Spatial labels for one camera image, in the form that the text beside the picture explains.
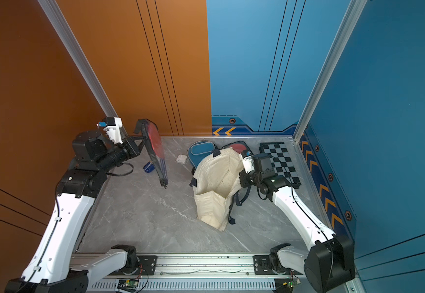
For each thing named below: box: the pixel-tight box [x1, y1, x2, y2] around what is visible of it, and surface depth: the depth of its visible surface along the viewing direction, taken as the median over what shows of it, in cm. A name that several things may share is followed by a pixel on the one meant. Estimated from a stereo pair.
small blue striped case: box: [142, 160, 156, 173], surface depth 104 cm
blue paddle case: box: [186, 140, 216, 170], surface depth 110 cm
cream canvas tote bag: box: [191, 147, 245, 232], surface depth 84 cm
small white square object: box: [175, 154, 188, 165], surface depth 111 cm
